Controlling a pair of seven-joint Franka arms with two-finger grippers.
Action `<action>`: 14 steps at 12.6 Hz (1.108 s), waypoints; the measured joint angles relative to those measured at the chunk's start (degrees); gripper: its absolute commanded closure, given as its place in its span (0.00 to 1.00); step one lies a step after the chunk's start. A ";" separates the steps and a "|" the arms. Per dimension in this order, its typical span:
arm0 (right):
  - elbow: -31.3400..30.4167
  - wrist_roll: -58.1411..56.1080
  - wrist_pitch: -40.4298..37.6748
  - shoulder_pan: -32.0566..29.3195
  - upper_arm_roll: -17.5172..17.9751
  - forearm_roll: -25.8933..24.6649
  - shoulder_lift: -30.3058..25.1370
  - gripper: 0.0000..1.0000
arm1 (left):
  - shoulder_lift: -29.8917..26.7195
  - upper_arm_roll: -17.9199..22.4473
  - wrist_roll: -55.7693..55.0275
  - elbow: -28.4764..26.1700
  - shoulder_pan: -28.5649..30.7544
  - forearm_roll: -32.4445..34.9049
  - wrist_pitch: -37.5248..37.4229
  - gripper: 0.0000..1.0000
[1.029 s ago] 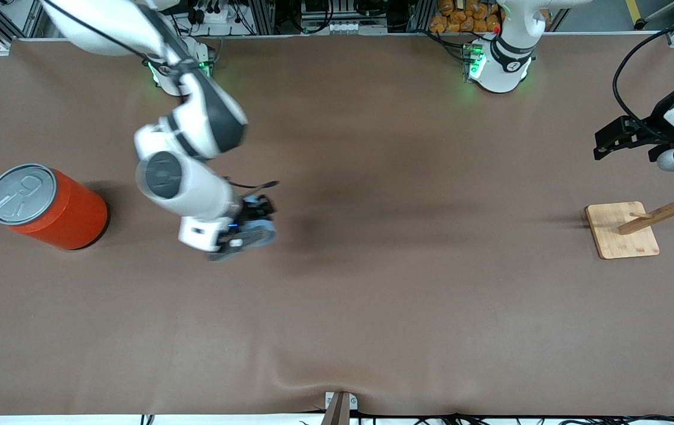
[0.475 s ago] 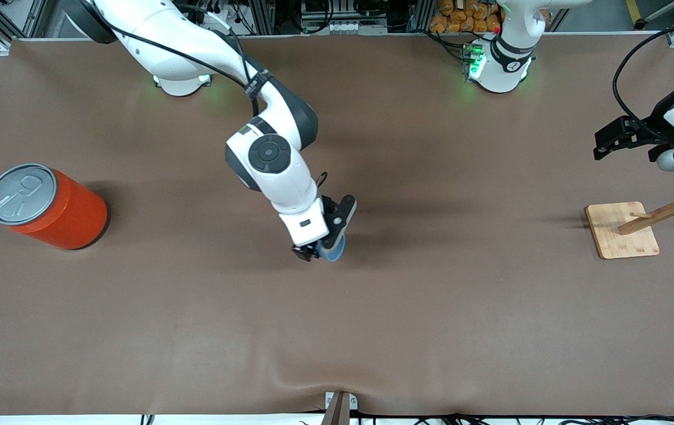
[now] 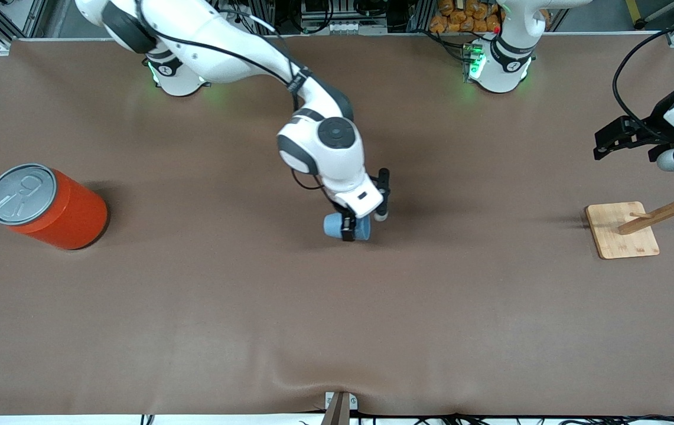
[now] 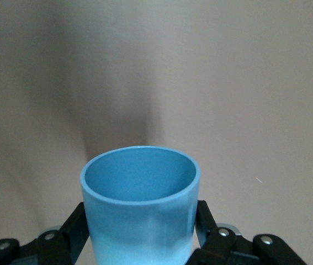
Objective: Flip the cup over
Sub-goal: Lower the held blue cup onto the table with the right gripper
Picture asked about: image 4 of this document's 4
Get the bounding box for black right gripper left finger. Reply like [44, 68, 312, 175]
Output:
[0, 203, 91, 265]

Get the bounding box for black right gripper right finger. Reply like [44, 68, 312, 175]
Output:
[192, 200, 311, 265]

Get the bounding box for light blue plastic cup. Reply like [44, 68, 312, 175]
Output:
[79, 145, 202, 265]

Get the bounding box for brown table mat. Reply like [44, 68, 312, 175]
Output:
[0, 0, 313, 265]

